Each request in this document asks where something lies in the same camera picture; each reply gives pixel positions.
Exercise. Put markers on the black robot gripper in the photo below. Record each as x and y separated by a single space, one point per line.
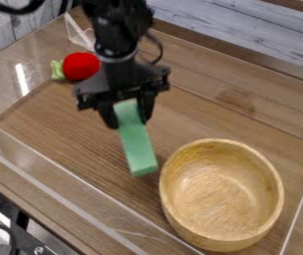
117 83

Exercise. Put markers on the green rectangular block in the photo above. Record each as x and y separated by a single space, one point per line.
134 138

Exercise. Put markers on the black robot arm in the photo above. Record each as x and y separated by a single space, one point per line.
121 23

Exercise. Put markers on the brown wooden bowl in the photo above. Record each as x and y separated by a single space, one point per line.
221 194

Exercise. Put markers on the red plush radish toy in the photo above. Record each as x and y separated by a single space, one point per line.
77 67

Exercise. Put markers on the clear acrylic corner bracket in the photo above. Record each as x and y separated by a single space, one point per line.
79 37

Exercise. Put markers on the clear acrylic enclosure wall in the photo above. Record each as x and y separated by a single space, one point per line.
93 222

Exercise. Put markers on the black metal table frame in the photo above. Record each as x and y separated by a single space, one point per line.
27 244

